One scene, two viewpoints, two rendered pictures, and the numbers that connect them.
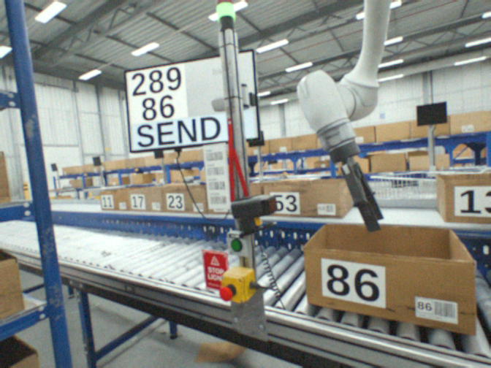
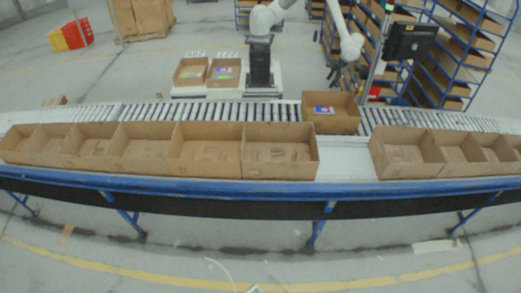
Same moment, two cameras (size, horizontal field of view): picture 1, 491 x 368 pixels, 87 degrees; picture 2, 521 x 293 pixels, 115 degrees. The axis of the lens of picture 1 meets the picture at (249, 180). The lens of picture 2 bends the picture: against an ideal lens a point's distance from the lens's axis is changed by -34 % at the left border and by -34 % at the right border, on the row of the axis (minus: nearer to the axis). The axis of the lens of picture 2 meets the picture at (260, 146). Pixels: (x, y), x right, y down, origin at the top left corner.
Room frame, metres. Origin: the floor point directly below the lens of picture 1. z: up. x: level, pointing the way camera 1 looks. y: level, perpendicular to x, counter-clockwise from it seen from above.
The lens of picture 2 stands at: (1.73, -1.51, 2.00)
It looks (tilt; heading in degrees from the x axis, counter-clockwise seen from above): 48 degrees down; 150
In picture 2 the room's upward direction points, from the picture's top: straight up
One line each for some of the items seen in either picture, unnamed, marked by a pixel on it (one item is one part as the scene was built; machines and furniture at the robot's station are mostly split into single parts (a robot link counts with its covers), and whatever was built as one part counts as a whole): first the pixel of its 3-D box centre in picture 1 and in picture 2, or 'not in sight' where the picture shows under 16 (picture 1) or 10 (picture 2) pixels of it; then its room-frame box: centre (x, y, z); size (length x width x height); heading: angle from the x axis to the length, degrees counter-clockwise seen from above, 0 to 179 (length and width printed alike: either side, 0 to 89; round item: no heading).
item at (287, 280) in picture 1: (290, 276); (367, 128); (0.99, -0.13, 0.72); 0.52 x 0.05 x 0.05; 149
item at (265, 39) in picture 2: not in sight; (257, 35); (0.04, -0.57, 1.19); 0.22 x 0.18 x 0.06; 50
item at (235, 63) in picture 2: not in sight; (224, 72); (-0.16, -0.81, 0.80); 0.38 x 0.28 x 0.10; 149
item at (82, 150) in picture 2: not in sight; (93, 146); (0.40, -1.99, 0.96); 0.39 x 0.29 x 0.17; 59
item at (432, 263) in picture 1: (381, 264); (329, 111); (0.78, -0.38, 0.83); 0.39 x 0.29 x 0.17; 61
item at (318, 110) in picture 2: not in sight; (324, 110); (0.69, -0.33, 0.76); 0.16 x 0.07 x 0.02; 61
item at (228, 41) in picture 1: (240, 188); (372, 68); (0.76, 0.03, 1.11); 0.12 x 0.05 x 0.88; 59
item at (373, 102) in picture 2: not in sight; (367, 95); (0.39, 0.68, 0.39); 0.40 x 0.30 x 0.10; 149
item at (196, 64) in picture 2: not in sight; (191, 71); (-0.35, -1.07, 0.80); 0.38 x 0.28 x 0.10; 152
